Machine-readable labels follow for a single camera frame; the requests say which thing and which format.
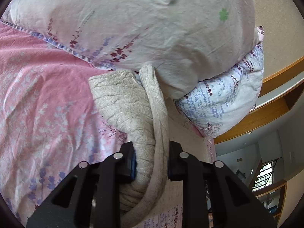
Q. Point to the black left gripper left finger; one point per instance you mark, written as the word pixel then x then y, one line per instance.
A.
pixel 89 196

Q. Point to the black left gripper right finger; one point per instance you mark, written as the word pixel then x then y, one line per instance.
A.
pixel 214 188

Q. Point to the beige knitted sweater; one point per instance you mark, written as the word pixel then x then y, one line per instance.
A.
pixel 137 108

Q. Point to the pink lavender print bedsheet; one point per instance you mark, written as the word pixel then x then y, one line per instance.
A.
pixel 49 122

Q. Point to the pale pink floral pillow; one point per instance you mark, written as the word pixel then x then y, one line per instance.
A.
pixel 186 41

